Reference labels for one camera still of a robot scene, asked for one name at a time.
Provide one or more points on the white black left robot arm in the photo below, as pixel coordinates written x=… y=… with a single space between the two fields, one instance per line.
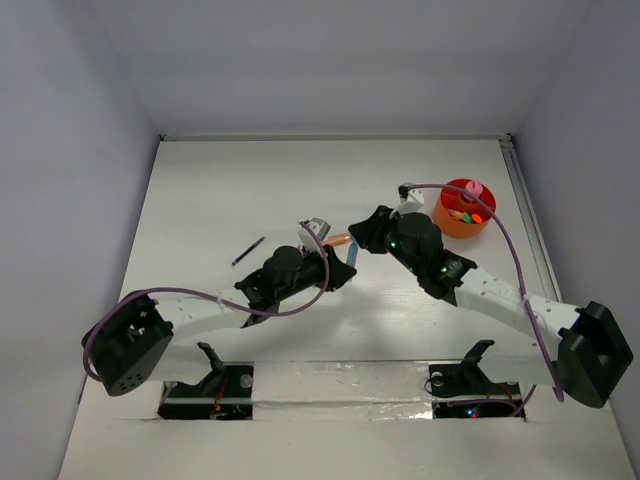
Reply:
x=159 y=334

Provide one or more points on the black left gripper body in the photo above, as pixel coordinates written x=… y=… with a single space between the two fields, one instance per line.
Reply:
x=315 y=269

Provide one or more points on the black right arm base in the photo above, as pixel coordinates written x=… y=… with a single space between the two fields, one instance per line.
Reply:
x=461 y=390

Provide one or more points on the orange tip clear highlighter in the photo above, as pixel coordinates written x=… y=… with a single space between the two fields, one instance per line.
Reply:
x=458 y=215

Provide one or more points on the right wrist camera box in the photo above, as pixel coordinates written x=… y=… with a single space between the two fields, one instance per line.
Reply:
x=411 y=199

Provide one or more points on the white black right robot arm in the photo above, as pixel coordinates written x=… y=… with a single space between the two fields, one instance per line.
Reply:
x=585 y=346

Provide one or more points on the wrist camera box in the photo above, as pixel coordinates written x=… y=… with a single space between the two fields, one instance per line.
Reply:
x=312 y=233
x=411 y=199

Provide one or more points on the orange round organizer container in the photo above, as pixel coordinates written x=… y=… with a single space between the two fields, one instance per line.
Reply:
x=452 y=197

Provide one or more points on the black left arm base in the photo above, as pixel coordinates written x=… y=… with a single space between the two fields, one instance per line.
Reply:
x=225 y=393

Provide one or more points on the blue tip clear highlighter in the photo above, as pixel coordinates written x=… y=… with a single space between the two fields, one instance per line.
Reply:
x=352 y=254

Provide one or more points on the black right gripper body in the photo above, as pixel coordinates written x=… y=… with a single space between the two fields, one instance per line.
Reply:
x=390 y=238

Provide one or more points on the peach translucent marker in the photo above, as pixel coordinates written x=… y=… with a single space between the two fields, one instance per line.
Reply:
x=338 y=240

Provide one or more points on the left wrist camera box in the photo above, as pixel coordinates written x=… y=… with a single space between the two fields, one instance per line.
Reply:
x=312 y=233

